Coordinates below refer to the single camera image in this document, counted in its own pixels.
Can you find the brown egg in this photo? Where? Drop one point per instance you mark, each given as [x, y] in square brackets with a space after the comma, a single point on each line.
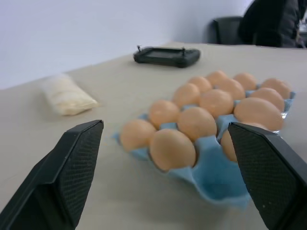
[201, 83]
[227, 146]
[231, 87]
[163, 113]
[197, 123]
[259, 112]
[268, 97]
[216, 75]
[172, 149]
[136, 135]
[245, 80]
[186, 94]
[276, 86]
[217, 101]

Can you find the blue egg tray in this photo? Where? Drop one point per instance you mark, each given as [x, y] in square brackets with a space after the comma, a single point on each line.
[216, 177]

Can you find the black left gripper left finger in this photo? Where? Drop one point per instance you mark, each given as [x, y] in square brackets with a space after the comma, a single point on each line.
[55, 179]

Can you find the black handheld controller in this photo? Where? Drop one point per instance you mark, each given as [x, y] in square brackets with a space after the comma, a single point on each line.
[168, 56]

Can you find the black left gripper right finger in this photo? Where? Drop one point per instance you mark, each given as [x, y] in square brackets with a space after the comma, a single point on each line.
[271, 177]

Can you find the clear plastic bag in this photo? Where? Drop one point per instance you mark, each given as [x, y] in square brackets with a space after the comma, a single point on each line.
[67, 95]

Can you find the person in dark jacket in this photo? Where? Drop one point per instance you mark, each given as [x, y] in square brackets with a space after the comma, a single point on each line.
[268, 21]

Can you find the black office chair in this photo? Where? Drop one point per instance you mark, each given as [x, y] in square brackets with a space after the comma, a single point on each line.
[223, 30]

